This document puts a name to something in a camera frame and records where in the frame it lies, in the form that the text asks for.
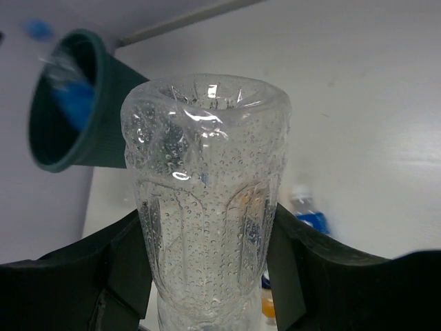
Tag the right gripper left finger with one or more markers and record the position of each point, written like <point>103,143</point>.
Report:
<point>102,282</point>

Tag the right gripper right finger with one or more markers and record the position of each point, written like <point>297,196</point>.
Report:
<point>319,283</point>

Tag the blue label bottle white cap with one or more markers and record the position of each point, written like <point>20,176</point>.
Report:
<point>305,209</point>

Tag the clear bottle white cap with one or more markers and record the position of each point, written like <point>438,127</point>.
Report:
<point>206,153</point>

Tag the clear bottle blue label cap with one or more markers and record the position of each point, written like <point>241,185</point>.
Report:
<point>69,86</point>

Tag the dark green plastic bin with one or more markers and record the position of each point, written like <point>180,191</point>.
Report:
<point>54,144</point>

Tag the orange juice bottle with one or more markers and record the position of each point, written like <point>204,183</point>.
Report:
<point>267,304</point>

